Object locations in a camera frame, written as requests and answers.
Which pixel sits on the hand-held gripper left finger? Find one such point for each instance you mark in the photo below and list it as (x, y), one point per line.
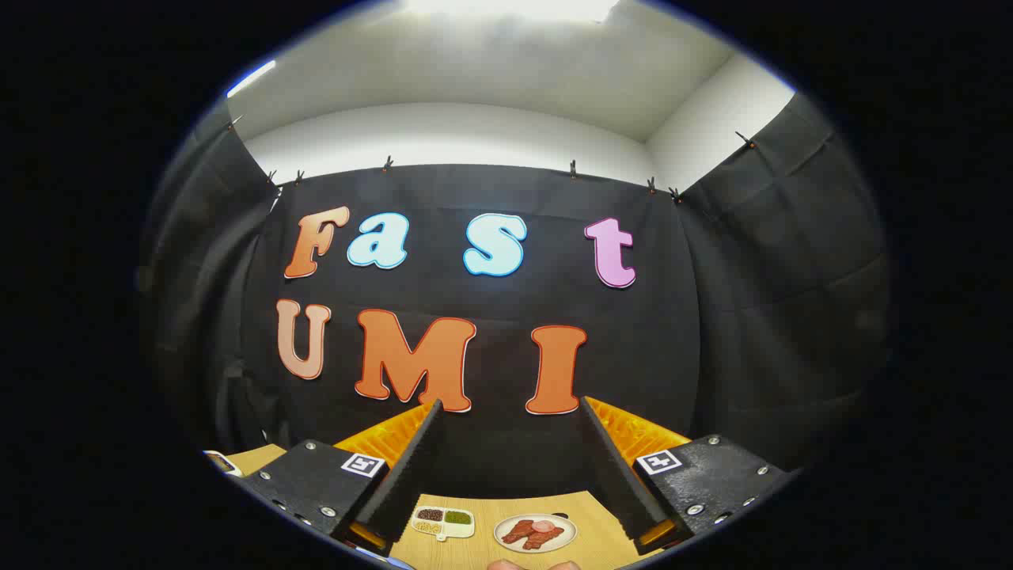
(411, 475)

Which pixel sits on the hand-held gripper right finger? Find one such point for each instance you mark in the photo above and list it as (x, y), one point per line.
(613, 475)

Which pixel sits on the pile of dark red beans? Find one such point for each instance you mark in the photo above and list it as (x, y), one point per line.
(430, 514)

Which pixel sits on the pile of yellow soybeans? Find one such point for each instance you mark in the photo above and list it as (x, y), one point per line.
(427, 527)

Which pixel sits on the pile of green mung beans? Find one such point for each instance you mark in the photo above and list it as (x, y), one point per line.
(457, 517)

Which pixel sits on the white divided dish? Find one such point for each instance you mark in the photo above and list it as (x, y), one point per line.
(443, 530)

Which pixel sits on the red-brown meat slices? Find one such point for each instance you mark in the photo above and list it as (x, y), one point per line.
(532, 534)

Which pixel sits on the white oval plate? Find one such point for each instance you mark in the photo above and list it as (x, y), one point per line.
(510, 546)

